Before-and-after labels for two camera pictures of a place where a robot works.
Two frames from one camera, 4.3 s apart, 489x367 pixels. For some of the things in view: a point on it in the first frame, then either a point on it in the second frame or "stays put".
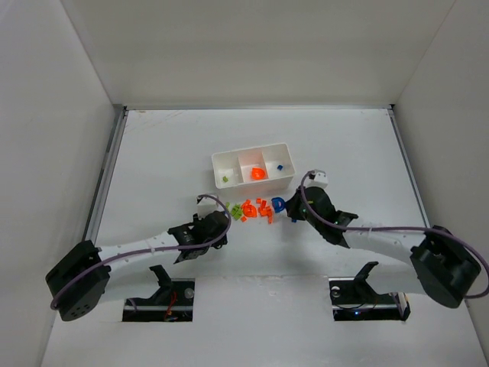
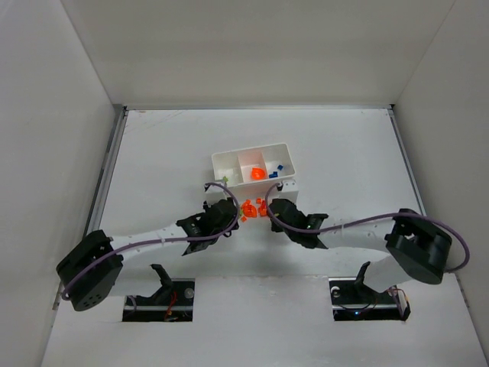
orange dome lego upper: x=249 y=210 stays put
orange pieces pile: x=257 y=173 stays put
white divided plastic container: x=262 y=164 stays put
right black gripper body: x=296 y=206 to x=278 y=209
